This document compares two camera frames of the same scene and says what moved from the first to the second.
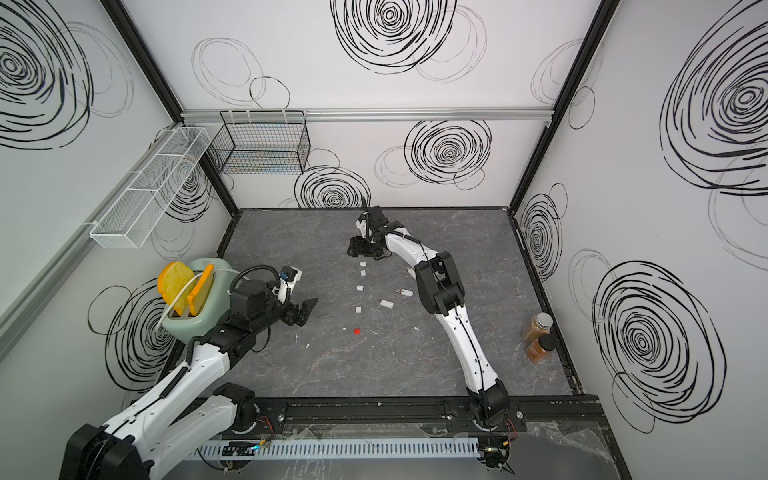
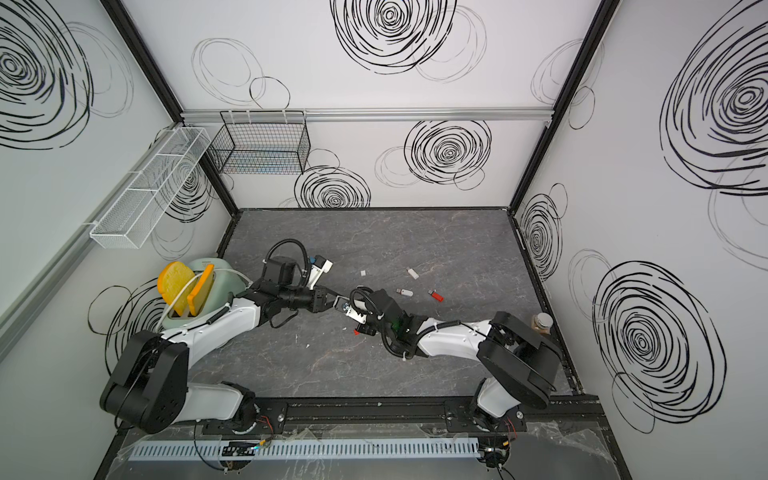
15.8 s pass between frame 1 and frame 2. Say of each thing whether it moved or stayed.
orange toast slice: stayed
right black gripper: moved
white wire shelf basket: stayed
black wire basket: stayed
